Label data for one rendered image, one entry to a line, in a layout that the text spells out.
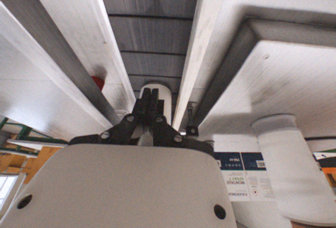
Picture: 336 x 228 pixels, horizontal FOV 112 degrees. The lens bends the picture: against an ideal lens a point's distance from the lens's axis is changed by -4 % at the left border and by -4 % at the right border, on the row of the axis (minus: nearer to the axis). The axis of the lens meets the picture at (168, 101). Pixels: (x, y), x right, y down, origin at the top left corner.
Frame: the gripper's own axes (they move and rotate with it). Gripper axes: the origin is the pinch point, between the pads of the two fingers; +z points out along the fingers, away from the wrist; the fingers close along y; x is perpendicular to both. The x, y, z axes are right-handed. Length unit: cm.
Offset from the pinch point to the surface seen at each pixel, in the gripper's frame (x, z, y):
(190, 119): -14.6, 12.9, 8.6
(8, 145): -391, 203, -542
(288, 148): -11.2, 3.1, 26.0
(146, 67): 2.0, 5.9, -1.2
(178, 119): -7.1, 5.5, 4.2
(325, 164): -281, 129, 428
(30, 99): -14.7, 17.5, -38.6
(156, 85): -0.6, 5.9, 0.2
